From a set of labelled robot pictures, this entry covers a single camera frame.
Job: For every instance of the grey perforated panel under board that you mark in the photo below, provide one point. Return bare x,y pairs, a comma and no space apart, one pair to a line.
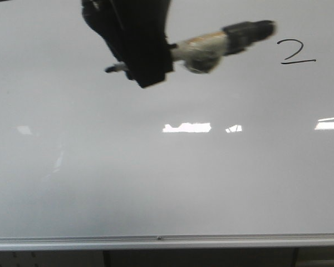
51,258

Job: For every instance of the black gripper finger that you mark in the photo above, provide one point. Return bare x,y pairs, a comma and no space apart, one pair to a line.
142,48
102,17

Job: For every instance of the black whiteboard marker with tape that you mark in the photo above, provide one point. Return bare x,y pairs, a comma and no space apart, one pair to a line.
201,54

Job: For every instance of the white whiteboard with aluminium frame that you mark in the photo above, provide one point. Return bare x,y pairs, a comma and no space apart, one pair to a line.
240,157

